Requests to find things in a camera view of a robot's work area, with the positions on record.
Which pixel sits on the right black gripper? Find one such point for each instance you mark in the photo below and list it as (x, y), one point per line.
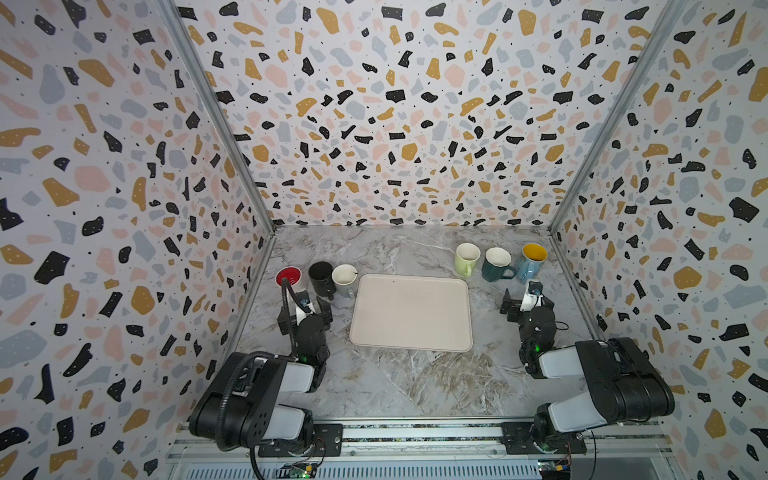
(515, 311)

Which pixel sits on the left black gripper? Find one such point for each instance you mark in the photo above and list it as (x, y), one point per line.
(322, 319)

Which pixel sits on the white cream mug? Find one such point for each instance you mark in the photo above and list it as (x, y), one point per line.
(294, 276)

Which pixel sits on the black mug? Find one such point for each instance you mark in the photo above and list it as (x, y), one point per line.
(320, 274)

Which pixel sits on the blue butterfly mug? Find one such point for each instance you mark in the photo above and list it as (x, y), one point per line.
(530, 262)

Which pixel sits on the dark green faceted mug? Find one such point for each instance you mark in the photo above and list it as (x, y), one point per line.
(497, 265)

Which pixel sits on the grey mug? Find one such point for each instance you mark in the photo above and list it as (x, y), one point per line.
(345, 277)

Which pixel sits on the light green mug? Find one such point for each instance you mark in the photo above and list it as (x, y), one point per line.
(467, 256)

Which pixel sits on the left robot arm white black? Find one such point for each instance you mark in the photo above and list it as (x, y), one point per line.
(241, 408)

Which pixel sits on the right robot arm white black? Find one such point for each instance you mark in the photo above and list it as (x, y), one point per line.
(621, 383)

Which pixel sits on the beige plastic tray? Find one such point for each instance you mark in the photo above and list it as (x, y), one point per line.
(412, 312)

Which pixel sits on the left circuit board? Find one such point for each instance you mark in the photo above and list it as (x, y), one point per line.
(297, 471)

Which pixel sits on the circuit board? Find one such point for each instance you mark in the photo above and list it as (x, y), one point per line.
(554, 470)
(297, 471)

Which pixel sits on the right circuit board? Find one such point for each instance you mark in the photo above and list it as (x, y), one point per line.
(554, 470)

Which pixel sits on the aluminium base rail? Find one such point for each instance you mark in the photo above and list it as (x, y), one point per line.
(436, 448)

